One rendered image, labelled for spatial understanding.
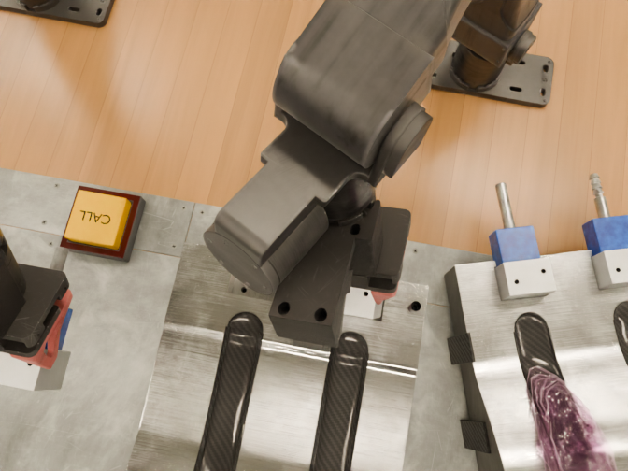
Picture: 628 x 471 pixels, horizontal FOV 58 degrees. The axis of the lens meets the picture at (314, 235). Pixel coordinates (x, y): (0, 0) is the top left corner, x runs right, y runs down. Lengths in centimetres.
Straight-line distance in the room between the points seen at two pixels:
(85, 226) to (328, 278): 39
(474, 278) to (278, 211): 36
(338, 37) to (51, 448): 56
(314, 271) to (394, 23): 17
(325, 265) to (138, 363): 36
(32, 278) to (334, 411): 30
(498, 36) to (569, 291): 28
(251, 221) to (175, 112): 47
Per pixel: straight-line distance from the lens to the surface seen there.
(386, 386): 58
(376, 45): 31
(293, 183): 33
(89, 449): 71
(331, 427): 59
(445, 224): 71
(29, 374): 56
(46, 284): 50
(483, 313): 64
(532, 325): 66
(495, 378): 63
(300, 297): 37
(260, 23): 82
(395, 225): 46
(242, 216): 32
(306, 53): 31
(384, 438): 59
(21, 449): 74
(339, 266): 38
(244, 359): 59
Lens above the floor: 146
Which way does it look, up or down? 75 degrees down
